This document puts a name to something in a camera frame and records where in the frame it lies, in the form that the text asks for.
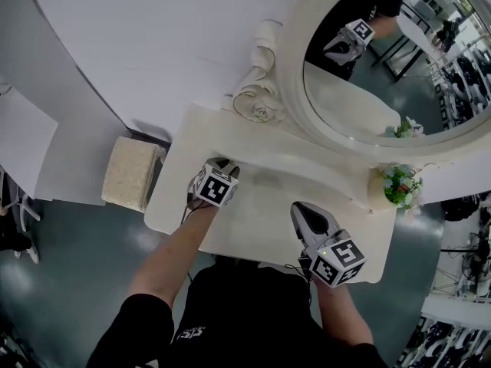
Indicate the white carved rose ornament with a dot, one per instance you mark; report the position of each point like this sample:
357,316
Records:
261,109

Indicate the person's right forearm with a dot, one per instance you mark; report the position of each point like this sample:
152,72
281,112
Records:
341,313

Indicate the oval mirror with white frame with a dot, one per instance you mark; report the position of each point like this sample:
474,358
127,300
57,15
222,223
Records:
345,102

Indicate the white dressing table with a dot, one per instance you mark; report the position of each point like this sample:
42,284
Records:
261,213

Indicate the person's left forearm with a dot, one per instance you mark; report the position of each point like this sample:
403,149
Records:
172,251

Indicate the black bag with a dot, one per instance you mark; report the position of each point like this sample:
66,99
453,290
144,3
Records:
464,207

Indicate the black tripod stand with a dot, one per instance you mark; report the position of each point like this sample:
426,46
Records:
477,251

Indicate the beige upholstered stool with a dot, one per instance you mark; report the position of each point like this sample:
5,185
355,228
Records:
128,171

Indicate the person's black t-shirt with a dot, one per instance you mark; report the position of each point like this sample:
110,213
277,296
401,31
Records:
245,320

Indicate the white chair legs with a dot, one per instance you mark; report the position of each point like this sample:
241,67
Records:
28,211

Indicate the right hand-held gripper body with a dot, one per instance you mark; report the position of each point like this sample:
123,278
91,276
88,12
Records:
337,261

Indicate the potted artificial flowers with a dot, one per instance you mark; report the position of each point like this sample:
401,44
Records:
401,186

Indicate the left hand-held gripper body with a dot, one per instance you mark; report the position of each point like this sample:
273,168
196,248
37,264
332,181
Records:
215,186

